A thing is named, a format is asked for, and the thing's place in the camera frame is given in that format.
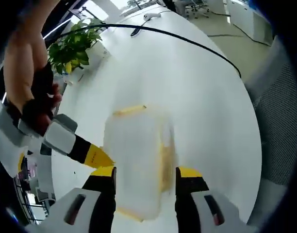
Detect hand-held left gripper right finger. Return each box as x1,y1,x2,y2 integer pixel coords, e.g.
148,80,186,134
174,166,255,233

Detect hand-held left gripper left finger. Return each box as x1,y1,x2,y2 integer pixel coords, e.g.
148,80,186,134
24,166,117,233

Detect black cable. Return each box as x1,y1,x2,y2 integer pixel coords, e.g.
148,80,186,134
41,22,243,79

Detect green potted plant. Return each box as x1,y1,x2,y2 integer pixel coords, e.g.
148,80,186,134
47,17,111,75

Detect small black table device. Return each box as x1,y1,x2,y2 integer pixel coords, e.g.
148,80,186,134
130,26,142,38

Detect white plant pot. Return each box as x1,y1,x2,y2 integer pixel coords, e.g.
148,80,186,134
86,40,112,67

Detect white cabinet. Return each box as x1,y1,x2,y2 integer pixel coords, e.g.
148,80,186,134
225,0,274,46

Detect person's right hand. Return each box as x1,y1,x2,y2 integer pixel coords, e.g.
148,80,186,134
21,64,64,136

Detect clear container with yellow buckles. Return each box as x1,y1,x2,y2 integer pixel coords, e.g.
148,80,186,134
103,103,180,223

